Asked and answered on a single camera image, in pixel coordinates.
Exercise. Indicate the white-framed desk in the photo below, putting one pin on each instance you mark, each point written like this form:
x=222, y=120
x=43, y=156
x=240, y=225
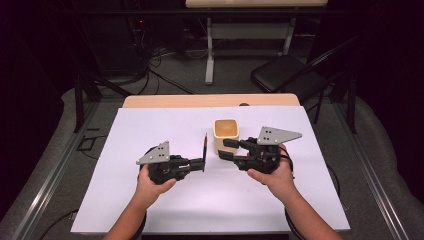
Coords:
x=246, y=31

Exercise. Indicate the beige square cup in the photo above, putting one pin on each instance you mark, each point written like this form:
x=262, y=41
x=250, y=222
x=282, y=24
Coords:
x=226, y=131

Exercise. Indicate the person's right hand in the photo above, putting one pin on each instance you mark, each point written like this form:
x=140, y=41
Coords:
x=276, y=181

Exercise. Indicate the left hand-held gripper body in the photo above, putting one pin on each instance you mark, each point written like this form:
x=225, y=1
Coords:
x=166, y=168

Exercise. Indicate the black metal stand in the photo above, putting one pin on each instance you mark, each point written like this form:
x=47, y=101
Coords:
x=350, y=100
x=80, y=100

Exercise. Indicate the person's left hand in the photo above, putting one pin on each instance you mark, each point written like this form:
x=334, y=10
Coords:
x=151, y=190

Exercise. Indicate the black folding chair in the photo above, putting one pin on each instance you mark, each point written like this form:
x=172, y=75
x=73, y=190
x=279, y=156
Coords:
x=280, y=73

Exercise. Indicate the white table mat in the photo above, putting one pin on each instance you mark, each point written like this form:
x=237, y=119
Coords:
x=206, y=210

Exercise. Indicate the black pen with beige tip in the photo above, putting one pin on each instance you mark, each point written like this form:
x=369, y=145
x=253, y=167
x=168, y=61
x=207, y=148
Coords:
x=205, y=146

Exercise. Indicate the aluminium floor rail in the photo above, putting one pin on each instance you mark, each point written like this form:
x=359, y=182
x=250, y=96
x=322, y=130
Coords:
x=370, y=173
x=53, y=173

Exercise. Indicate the light wooden table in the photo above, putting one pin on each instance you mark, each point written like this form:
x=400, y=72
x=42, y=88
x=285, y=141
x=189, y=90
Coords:
x=200, y=100

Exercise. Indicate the black computer tower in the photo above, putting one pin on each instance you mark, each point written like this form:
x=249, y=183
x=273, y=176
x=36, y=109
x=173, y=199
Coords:
x=113, y=43

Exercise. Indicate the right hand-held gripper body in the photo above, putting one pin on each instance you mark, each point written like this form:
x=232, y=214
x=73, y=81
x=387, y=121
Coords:
x=263, y=156

